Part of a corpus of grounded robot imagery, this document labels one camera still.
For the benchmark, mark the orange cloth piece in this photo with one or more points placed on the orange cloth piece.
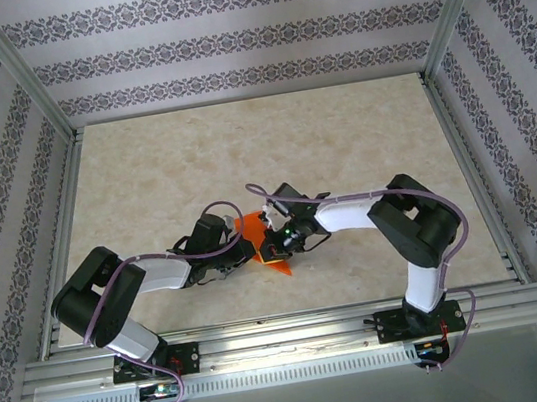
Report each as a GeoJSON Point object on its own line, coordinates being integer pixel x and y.
{"type": "Point", "coordinates": [252, 226]}

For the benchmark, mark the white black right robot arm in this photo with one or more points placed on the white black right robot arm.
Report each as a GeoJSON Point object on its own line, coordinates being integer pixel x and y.
{"type": "Point", "coordinates": [420, 234]}

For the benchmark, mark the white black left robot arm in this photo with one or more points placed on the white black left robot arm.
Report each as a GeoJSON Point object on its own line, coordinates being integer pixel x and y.
{"type": "Point", "coordinates": [96, 297]}

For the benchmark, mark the small circuit board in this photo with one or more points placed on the small circuit board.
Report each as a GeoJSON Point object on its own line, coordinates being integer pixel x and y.
{"type": "Point", "coordinates": [159, 390]}
{"type": "Point", "coordinates": [431, 349]}

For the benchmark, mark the wide aluminium frame rail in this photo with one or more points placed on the wide aluminium frame rail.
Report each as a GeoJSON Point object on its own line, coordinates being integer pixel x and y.
{"type": "Point", "coordinates": [288, 332]}

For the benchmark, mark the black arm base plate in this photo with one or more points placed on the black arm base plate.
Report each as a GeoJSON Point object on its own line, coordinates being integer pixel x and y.
{"type": "Point", "coordinates": [191, 358]}
{"type": "Point", "coordinates": [388, 327]}

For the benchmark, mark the aluminium side rail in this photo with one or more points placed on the aluminium side rail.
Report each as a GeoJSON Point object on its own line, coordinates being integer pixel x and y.
{"type": "Point", "coordinates": [461, 142]}
{"type": "Point", "coordinates": [68, 216]}

